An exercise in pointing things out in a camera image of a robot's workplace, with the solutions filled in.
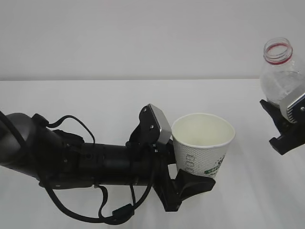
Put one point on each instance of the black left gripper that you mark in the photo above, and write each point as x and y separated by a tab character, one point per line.
171	191

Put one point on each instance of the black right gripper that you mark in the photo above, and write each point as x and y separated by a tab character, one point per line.
291	135

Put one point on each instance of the clear plastic water bottle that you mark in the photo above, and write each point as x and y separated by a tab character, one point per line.
282	71

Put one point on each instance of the white paper cup green logo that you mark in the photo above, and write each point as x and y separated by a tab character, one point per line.
201	142

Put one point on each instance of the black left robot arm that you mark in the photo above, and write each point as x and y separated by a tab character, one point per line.
28	143

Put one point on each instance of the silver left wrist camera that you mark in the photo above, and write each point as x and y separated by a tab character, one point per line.
153	127

